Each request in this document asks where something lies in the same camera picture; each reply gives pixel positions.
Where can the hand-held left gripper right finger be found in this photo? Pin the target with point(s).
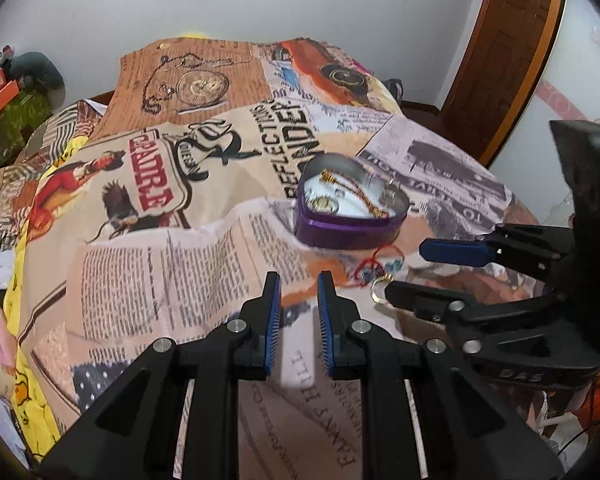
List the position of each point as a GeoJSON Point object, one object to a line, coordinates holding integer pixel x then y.
{"type": "Point", "coordinates": [325, 320]}

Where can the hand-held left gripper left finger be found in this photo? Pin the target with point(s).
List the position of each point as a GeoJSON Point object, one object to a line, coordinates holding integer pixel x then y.
{"type": "Point", "coordinates": [273, 320]}

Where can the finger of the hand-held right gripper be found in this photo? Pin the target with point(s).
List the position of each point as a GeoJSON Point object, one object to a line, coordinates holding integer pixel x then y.
{"type": "Point", "coordinates": [415, 297]}
{"type": "Point", "coordinates": [452, 251]}

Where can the purple heart-shaped tin box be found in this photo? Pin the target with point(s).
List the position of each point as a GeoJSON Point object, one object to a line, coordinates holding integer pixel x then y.
{"type": "Point", "coordinates": [345, 232]}

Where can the printed blanket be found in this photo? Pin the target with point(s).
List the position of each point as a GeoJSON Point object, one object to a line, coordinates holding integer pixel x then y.
{"type": "Point", "coordinates": [205, 260]}

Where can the brown wooden door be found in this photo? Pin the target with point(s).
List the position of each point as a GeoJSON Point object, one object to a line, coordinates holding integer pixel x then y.
{"type": "Point", "coordinates": [505, 50]}

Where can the yellow duck print blanket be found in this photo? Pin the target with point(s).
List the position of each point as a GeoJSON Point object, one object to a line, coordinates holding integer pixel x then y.
{"type": "Point", "coordinates": [25, 390]}

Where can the yellow plastic item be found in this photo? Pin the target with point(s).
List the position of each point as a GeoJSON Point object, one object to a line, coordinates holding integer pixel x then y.
{"type": "Point", "coordinates": [195, 35]}

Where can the green cloth covered cabinet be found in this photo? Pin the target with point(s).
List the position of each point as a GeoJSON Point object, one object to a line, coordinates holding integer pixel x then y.
{"type": "Point", "coordinates": [15, 125]}

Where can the dark green bag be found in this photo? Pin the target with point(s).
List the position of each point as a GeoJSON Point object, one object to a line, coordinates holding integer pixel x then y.
{"type": "Point", "coordinates": [37, 70]}

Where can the flat orange box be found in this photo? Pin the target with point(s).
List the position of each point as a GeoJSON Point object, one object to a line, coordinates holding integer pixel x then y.
{"type": "Point", "coordinates": [0, 102]}

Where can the small orange box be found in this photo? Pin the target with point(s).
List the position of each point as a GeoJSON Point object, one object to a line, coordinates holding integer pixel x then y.
{"type": "Point", "coordinates": [0, 81]}

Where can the pink wall border strip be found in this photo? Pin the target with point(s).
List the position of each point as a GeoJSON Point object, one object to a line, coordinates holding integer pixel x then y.
{"type": "Point", "coordinates": [555, 100]}

